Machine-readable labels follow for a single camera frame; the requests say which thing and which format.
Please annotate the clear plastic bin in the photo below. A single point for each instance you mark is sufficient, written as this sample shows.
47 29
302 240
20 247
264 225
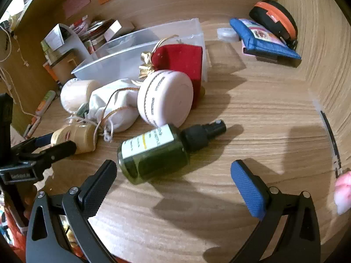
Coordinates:
123 60

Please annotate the white paper folder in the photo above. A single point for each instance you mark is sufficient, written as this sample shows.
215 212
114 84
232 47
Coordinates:
74 41

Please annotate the orange and black round case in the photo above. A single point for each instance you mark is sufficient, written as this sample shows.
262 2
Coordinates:
274 13

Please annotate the cream round jar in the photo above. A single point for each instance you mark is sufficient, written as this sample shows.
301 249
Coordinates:
76 93

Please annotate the wooden desktop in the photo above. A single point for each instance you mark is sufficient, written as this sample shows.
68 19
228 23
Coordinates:
246 109

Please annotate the orange marker pen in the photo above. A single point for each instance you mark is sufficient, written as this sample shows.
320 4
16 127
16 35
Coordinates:
45 101

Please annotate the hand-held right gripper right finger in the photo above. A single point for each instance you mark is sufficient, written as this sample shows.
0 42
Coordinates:
248 190

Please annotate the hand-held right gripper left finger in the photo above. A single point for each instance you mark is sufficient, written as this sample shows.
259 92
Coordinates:
98 187

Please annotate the green spray bottle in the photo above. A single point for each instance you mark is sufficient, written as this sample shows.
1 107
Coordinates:
156 156

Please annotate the blue zip pouch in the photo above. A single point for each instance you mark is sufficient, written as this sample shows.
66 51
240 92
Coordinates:
252 37

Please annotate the pink sticky note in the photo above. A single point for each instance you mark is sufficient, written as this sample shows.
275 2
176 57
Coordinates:
75 2

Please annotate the pink coil packet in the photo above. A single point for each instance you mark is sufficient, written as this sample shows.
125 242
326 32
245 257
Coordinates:
81 24

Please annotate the red pouch with gold ribbon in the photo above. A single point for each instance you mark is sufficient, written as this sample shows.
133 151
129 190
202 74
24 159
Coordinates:
183 60

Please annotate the pink soft object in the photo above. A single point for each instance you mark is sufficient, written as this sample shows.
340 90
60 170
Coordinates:
344 194

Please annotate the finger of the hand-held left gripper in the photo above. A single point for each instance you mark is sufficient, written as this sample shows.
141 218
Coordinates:
56 149
35 142

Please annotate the pink cream jar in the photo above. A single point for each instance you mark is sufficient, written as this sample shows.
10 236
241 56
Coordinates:
167 96

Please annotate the beige sunscreen bottle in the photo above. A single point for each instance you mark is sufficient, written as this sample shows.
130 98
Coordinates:
79 137

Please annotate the white cardboard box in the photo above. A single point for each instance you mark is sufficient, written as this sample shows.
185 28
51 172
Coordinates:
115 28

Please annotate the black strip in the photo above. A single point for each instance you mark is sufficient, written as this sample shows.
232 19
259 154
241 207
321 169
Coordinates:
330 137

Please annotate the white and orange pen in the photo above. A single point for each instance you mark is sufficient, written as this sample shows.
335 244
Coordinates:
33 126

